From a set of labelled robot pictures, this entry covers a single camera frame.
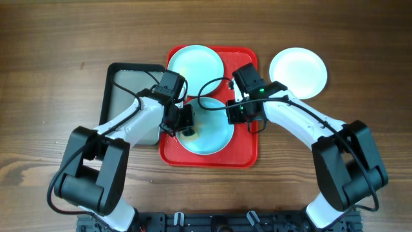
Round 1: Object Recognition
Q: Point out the black base frame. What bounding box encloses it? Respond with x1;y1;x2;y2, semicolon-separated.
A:
76;211;363;232

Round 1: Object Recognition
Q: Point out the black water tray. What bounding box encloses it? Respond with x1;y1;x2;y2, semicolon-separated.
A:
95;63;165;147

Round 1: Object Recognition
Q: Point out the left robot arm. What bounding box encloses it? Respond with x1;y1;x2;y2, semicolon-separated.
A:
46;93;194;231

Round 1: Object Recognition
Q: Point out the green yellow sponge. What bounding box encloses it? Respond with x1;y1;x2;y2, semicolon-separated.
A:
182;128;196;137

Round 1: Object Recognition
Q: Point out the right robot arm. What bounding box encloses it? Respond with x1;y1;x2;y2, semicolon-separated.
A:
226;88;389;231

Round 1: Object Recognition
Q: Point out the white plate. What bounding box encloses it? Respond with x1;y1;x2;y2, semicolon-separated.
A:
268;47;328;99

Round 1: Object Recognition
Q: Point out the light blue plate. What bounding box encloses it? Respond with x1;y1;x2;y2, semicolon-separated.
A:
177;99;234;155

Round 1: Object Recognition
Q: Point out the red plastic tray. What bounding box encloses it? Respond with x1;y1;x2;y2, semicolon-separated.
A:
158;46;259;168

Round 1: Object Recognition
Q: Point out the mint plate back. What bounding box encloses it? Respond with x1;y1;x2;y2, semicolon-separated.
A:
167;45;225;97

